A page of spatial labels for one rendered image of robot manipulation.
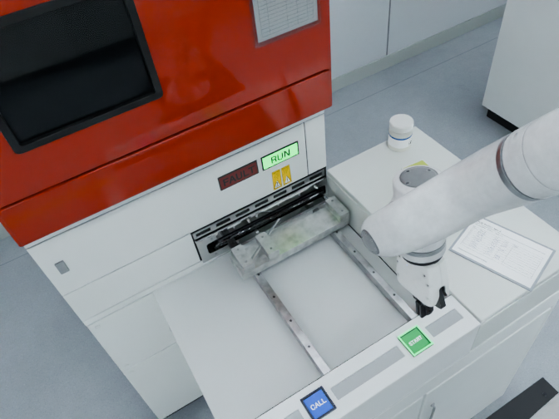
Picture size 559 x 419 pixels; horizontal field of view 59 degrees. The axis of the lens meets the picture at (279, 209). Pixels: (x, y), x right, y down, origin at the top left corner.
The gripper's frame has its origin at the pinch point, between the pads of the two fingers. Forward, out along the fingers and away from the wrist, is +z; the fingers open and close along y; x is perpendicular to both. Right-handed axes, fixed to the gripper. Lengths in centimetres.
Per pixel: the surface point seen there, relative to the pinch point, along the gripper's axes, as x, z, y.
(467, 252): 26.4, 12.0, -14.4
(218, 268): -26, 17, -60
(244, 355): -33, 23, -32
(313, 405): -27.1, 14.6, -3.8
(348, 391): -19.2, 15.7, -2.6
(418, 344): -0.1, 14.9, -2.4
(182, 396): -54, 81, -77
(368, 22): 147, 27, -217
